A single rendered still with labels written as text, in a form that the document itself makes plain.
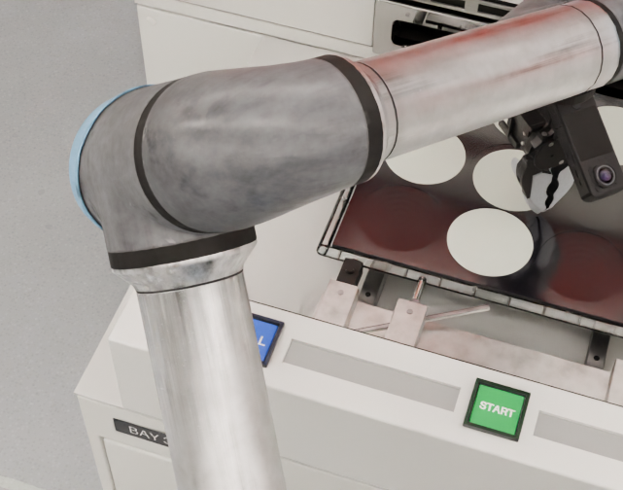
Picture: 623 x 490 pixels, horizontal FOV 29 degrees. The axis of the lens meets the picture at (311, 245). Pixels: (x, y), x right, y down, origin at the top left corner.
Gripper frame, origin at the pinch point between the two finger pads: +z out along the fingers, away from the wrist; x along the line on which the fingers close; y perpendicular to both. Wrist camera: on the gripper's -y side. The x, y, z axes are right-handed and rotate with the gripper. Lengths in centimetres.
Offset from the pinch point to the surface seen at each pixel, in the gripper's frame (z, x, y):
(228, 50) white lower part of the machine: 15, 20, 54
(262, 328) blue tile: -4.5, 37.4, -5.7
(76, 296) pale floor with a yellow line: 92, 47, 77
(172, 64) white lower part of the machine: 20, 27, 60
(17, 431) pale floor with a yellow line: 92, 66, 52
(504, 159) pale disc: 1.9, -0.5, 9.9
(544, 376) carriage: 4.0, 9.6, -18.1
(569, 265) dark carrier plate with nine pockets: 2.0, 0.5, -7.2
